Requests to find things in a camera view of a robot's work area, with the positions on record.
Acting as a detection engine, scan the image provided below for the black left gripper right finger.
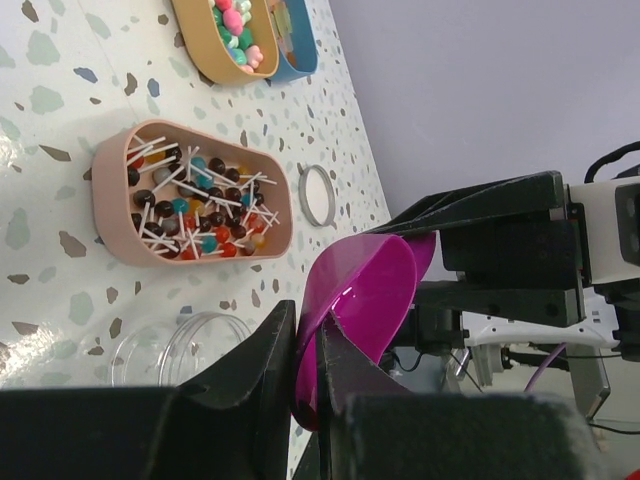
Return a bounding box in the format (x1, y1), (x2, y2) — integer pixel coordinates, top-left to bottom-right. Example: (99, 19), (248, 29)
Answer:
(319, 317), (605, 479)

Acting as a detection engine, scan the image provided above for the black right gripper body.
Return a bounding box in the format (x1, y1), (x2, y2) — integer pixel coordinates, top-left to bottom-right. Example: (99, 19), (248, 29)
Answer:
(439, 213), (588, 290)

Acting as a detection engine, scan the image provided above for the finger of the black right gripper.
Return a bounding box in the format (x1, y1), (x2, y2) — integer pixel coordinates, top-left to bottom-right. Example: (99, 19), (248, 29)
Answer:
(415, 281), (585, 325)
(368, 171), (563, 235)

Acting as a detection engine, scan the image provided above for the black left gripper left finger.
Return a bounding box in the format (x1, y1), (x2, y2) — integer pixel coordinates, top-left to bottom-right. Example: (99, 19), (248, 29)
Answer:
(1, 300), (296, 479)

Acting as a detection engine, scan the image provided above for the magenta plastic scoop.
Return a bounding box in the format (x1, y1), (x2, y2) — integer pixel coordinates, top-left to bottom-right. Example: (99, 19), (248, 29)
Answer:
(291, 233), (437, 431)

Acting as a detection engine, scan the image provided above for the pink tray of lollipops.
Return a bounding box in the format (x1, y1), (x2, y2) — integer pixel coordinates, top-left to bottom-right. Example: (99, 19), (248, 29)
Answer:
(92, 120), (293, 267)

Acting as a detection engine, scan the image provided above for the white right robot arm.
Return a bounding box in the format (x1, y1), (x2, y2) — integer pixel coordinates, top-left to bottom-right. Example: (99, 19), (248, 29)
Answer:
(378, 171), (639, 417)

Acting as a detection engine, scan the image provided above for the blue tray of wrapped candies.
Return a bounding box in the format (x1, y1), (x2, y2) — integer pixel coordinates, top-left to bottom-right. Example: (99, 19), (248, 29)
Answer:
(267, 0), (318, 83)

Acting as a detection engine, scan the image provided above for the tan tray of star candies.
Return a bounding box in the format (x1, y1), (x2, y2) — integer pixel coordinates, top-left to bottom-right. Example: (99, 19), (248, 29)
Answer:
(172, 0), (279, 86)

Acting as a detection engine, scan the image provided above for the clear glass jar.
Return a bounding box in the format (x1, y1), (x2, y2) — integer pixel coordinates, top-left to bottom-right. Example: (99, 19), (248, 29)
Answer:
(109, 312), (251, 387)

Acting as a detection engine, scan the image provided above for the round silver jar lid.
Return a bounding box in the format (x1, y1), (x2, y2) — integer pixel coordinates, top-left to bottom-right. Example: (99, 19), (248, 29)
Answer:
(299, 164), (336, 228)

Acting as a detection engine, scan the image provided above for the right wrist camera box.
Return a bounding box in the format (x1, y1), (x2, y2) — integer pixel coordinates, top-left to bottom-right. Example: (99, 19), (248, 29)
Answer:
(569, 176), (639, 286)

